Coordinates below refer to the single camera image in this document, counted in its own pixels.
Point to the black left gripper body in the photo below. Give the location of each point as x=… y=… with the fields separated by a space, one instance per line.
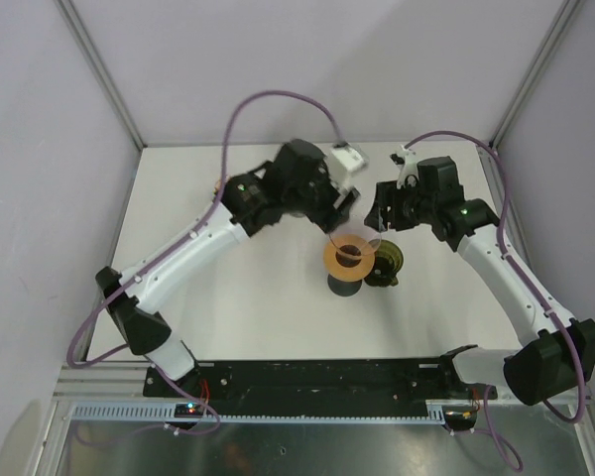
x=316 y=199

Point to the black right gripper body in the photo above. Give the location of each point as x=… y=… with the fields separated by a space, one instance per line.
x=409 y=206

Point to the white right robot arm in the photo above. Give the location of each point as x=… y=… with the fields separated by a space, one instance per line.
x=557 y=350

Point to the pink glass dripper cone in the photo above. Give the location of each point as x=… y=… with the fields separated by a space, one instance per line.
x=354 y=241

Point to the grey slotted cable duct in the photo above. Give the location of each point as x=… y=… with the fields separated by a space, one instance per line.
x=183 y=412

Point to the olive green plastic dripper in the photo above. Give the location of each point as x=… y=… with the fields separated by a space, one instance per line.
x=389 y=260

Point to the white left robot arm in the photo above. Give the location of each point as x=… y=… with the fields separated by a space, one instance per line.
x=243 y=206

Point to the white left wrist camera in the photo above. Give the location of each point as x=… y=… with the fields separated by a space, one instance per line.
x=344 y=164

